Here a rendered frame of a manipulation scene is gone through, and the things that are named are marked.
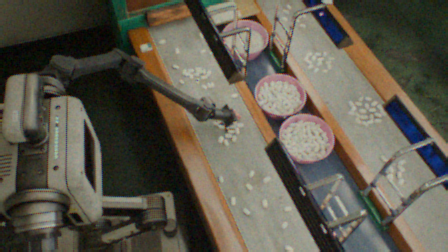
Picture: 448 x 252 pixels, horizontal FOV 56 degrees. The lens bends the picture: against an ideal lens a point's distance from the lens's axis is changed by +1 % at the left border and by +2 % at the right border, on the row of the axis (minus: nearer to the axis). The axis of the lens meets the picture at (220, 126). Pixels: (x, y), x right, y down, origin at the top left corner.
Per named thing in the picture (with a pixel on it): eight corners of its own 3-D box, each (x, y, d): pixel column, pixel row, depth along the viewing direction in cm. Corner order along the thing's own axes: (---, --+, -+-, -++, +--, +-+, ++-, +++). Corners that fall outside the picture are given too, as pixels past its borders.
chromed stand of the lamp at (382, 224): (381, 233, 189) (424, 193, 151) (356, 194, 199) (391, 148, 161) (416, 217, 193) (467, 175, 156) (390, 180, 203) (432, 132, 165)
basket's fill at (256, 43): (234, 66, 238) (234, 59, 234) (219, 39, 249) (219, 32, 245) (269, 55, 243) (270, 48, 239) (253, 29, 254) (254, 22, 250)
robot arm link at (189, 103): (119, 77, 186) (129, 58, 181) (122, 72, 191) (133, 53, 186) (201, 126, 194) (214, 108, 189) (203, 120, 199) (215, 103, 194)
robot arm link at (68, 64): (110, 61, 192) (120, 43, 188) (133, 79, 191) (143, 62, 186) (37, 78, 152) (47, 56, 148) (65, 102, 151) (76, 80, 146)
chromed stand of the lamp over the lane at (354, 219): (302, 267, 180) (327, 234, 142) (280, 225, 190) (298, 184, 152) (340, 250, 184) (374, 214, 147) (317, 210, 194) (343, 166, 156)
